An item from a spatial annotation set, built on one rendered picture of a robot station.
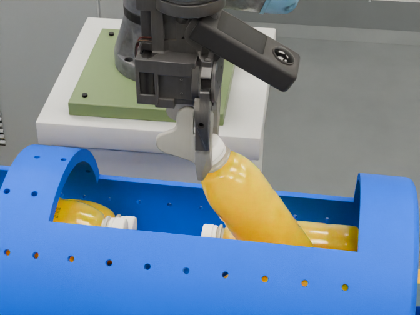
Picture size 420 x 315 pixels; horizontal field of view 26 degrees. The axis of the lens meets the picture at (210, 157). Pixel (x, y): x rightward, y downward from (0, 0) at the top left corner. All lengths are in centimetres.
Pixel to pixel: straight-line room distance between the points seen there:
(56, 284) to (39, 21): 169
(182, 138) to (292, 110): 246
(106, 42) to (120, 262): 53
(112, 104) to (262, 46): 42
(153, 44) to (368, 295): 34
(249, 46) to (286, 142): 234
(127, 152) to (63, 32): 135
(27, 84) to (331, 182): 105
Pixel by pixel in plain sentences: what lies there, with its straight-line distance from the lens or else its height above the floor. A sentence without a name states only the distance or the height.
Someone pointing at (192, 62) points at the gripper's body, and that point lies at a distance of 90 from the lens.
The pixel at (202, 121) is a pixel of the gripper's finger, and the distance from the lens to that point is 92.
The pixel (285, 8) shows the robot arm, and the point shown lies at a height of 130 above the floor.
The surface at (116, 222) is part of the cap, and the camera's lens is 109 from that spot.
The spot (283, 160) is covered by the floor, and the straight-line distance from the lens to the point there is 314.
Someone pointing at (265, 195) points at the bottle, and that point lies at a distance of 101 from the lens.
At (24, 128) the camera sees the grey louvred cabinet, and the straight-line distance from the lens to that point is 286.
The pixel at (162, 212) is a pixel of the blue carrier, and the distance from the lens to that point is 125.
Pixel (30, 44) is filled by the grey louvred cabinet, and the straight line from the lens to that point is 269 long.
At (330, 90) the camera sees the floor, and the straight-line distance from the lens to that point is 353.
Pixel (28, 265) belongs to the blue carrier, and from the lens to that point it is 102.
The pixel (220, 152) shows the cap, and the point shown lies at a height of 129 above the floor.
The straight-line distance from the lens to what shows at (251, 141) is 126.
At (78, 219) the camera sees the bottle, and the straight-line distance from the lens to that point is 109.
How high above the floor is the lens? 187
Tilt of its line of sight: 37 degrees down
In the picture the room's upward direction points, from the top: straight up
